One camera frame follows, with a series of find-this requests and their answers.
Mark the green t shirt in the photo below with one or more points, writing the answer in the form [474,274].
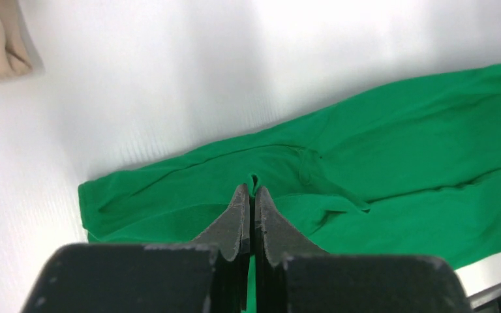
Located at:
[411,167]

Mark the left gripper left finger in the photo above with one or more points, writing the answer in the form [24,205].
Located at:
[206,274]

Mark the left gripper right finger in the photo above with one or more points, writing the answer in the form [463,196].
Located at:
[295,275]

